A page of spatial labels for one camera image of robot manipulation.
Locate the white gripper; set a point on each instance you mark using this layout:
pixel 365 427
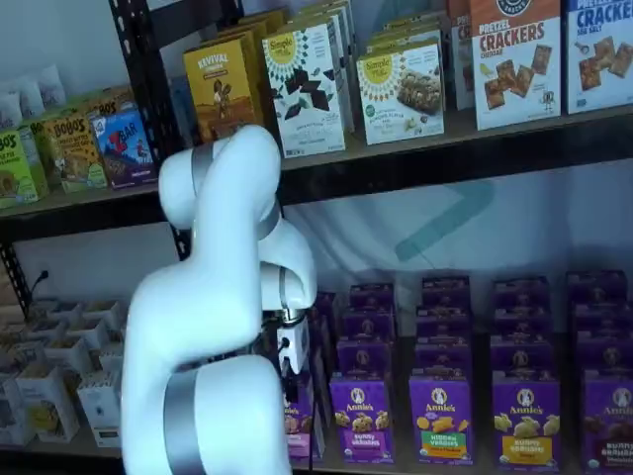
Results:
pixel 296 346

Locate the purple Annie's box pink patch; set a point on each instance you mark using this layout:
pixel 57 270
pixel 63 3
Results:
pixel 298 425

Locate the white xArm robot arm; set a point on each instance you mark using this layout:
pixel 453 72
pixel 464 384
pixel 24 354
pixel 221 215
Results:
pixel 207 297

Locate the purple Annie's chocolate chip grahams box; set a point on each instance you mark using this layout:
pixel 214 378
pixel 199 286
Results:
pixel 363 420

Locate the purple Annie's hidden veggies box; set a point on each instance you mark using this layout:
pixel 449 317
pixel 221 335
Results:
pixel 441 420

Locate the white carton box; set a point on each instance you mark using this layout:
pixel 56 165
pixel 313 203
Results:
pixel 64 311
pixel 101 312
pixel 86 331
pixel 27 358
pixel 99 410
pixel 111 358
pixel 47 331
pixel 49 406
pixel 66 353
pixel 15 415

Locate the purple Annie's box yellow patch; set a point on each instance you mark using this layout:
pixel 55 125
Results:
pixel 526 425

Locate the Simple Mills dark thins box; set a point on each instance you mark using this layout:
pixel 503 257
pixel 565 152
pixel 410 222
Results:
pixel 304 99
pixel 348 74

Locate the blue Z Bar box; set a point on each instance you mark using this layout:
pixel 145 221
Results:
pixel 126 148

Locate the Simple Mills granola bar box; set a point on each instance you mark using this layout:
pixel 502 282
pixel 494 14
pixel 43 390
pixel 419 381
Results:
pixel 405 34
pixel 400 99

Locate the yellow Bobo's box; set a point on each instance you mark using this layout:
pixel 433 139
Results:
pixel 106 104
pixel 69 158

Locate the green Bobo's box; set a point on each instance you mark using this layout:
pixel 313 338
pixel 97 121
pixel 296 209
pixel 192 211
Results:
pixel 33 148
pixel 15 173

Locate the orange pretzel crackers cheddar box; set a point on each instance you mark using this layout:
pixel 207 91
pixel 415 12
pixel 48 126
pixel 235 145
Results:
pixel 516 69
pixel 460 54

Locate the blue sea salt crackers box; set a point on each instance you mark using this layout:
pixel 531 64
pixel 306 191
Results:
pixel 601 59

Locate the black metal shelving rack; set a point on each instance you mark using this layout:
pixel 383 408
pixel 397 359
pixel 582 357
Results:
pixel 445 168

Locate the black power plug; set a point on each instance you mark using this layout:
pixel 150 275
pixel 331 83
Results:
pixel 43 278

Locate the white small cartons group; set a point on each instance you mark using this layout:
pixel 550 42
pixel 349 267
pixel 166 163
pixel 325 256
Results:
pixel 74 213

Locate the white pouch bag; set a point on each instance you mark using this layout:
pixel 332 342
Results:
pixel 51 84
pixel 10 111
pixel 30 96

